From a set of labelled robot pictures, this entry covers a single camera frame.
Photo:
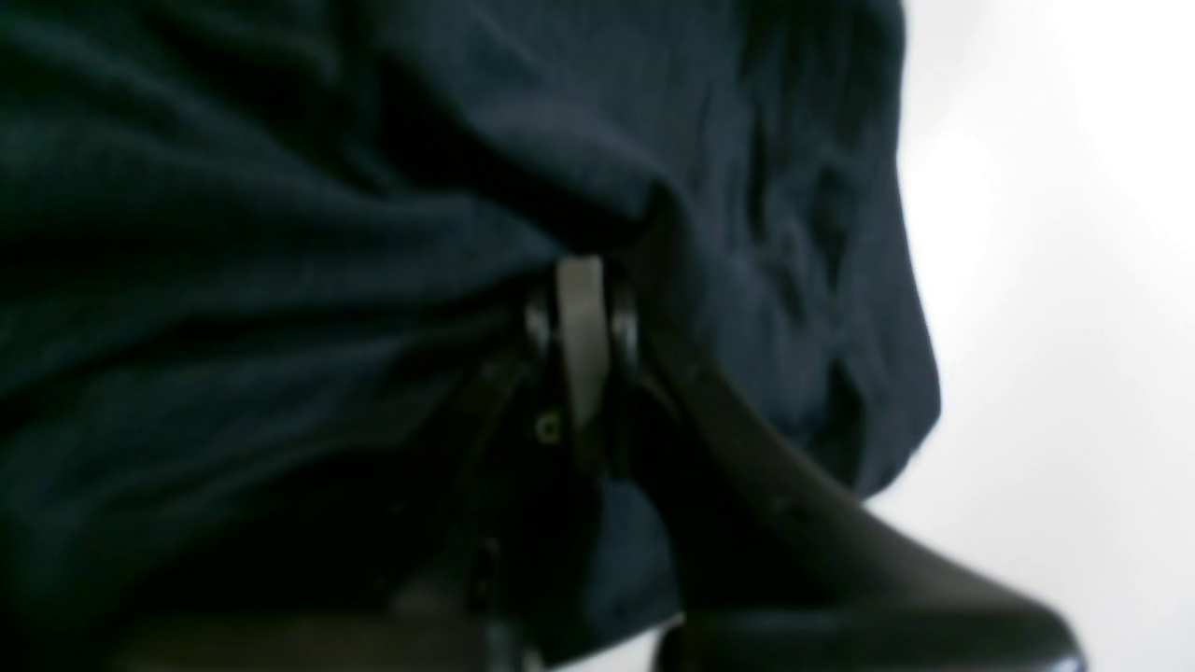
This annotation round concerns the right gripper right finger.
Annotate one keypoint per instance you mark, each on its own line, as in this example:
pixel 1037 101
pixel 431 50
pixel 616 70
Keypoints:
pixel 781 567

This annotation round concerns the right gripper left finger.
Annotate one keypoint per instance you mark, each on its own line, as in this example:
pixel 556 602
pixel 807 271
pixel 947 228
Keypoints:
pixel 421 549

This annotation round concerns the black long-sleeve t-shirt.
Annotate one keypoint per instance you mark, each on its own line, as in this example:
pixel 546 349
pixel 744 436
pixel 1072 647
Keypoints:
pixel 249 247

